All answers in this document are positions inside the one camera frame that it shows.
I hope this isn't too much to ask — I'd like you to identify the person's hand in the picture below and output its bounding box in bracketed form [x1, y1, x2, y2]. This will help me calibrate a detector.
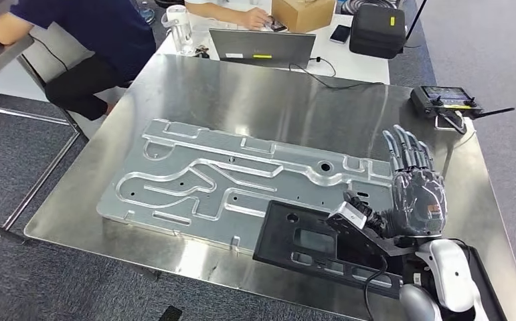
[240, 7, 272, 31]

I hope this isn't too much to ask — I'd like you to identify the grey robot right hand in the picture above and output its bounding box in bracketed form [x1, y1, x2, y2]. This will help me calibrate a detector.
[344, 124, 448, 240]

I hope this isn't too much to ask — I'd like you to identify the black plastic panel part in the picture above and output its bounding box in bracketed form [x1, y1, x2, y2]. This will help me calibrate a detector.
[252, 200, 508, 321]

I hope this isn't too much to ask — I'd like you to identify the stainless steel workbench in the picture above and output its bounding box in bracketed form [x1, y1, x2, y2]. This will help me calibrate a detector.
[23, 53, 516, 321]

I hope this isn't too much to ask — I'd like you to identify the grey laptop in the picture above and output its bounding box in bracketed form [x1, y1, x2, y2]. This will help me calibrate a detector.
[209, 28, 317, 70]

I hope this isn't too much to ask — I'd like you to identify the person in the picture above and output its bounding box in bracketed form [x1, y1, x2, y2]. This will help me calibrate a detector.
[0, 0, 157, 122]
[184, 0, 272, 31]

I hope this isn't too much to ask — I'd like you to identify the cardboard box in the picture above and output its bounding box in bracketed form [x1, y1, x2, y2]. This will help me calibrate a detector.
[270, 0, 337, 34]

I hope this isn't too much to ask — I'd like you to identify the clear plastic bottle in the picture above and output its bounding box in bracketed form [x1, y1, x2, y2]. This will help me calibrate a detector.
[161, 4, 195, 57]

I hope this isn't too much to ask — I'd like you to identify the white table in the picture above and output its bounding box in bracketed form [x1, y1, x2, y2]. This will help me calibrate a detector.
[155, 0, 392, 86]

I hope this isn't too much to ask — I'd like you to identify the black remote controller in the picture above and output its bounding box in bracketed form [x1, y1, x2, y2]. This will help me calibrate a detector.
[410, 85, 516, 135]

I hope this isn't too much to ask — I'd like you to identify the black carrying case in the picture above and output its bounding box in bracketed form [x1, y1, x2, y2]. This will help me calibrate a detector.
[349, 4, 406, 60]

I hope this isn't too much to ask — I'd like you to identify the black pole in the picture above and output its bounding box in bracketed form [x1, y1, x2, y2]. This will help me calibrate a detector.
[404, 0, 429, 43]

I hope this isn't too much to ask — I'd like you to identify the large aluminium plate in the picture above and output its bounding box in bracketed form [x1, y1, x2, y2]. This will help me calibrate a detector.
[96, 118, 396, 253]

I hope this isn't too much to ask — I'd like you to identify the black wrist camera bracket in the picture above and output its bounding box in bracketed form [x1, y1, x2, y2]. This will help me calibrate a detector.
[326, 212, 418, 258]

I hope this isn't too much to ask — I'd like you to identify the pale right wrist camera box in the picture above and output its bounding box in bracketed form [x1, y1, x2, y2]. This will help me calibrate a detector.
[327, 201, 369, 230]

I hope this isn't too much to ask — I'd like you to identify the black laptop cable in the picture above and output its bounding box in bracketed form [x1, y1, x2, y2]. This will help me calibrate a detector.
[288, 56, 385, 90]

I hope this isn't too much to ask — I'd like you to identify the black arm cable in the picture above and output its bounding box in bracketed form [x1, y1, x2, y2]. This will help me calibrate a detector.
[363, 254, 390, 321]

